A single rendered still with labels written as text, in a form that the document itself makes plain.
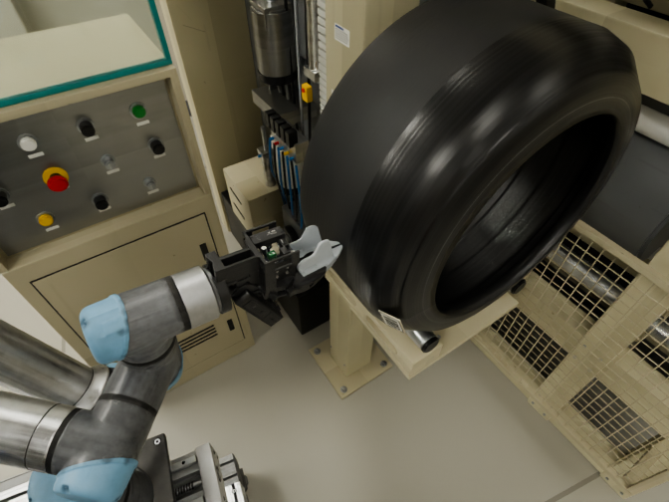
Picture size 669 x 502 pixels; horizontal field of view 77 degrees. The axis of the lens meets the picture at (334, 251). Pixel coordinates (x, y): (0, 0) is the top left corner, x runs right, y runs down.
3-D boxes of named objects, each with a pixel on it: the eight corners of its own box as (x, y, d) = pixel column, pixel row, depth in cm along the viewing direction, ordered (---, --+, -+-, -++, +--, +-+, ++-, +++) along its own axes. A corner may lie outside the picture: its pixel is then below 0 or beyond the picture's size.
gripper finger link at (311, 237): (344, 222, 63) (291, 242, 59) (340, 250, 68) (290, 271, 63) (333, 211, 65) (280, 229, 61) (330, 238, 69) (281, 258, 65)
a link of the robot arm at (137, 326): (91, 331, 55) (69, 295, 48) (174, 299, 60) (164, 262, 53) (107, 381, 51) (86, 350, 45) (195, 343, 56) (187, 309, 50)
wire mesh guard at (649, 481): (424, 289, 173) (464, 145, 120) (428, 287, 174) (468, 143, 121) (628, 496, 123) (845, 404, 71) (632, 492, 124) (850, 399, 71)
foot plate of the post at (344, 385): (308, 351, 187) (308, 348, 186) (356, 322, 197) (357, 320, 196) (341, 399, 173) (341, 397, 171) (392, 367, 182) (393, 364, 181)
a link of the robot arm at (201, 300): (195, 340, 55) (174, 297, 59) (228, 325, 57) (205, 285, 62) (185, 304, 50) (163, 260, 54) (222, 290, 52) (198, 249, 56)
